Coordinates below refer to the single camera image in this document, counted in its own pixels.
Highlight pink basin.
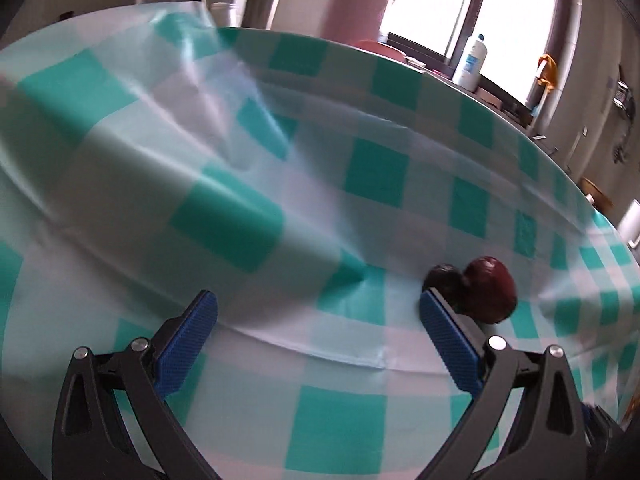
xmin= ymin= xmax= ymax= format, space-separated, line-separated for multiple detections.
xmin=357 ymin=39 xmax=407 ymax=63

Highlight yellow cloth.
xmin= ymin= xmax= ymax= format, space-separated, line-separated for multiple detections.
xmin=537 ymin=54 xmax=557 ymax=93

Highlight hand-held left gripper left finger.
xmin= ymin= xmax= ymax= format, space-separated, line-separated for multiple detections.
xmin=51 ymin=289 xmax=219 ymax=480

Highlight white plastic object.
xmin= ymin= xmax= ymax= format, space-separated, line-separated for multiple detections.
xmin=617 ymin=199 xmax=640 ymax=251

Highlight wrinkled dark red apple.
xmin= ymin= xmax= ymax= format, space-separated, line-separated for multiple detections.
xmin=462 ymin=256 xmax=518 ymax=325

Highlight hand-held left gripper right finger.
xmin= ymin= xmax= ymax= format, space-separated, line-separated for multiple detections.
xmin=419 ymin=287 xmax=588 ymax=480

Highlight white bottle blue label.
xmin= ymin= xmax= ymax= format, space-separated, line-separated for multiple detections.
xmin=452 ymin=33 xmax=487 ymax=92

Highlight wooden board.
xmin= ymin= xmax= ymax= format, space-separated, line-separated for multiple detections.
xmin=580 ymin=177 xmax=613 ymax=208

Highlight teal checkered tablecloth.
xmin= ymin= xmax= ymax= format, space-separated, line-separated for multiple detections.
xmin=0 ymin=0 xmax=640 ymax=480

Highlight hanging metal utensils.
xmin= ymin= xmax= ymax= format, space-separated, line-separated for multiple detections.
xmin=611 ymin=62 xmax=635 ymax=163

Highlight white container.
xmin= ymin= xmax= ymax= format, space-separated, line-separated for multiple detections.
xmin=210 ymin=2 xmax=238 ymax=28

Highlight dark water chestnut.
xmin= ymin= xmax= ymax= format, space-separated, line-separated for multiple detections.
xmin=422 ymin=263 xmax=468 ymax=313

